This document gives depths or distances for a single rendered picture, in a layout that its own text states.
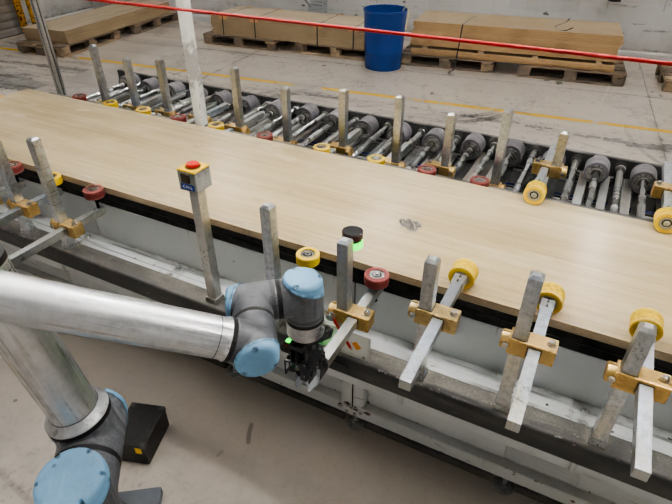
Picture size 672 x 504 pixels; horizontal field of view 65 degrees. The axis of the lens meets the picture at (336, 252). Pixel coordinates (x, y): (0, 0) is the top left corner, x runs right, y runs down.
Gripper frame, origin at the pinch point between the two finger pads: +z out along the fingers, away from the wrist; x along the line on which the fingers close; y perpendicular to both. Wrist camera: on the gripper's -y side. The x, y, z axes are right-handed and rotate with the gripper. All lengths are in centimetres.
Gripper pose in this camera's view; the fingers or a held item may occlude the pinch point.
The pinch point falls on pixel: (312, 382)
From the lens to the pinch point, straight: 143.5
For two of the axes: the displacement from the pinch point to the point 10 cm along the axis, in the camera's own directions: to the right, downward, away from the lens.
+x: 8.9, 2.6, -3.8
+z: 0.0, 8.2, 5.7
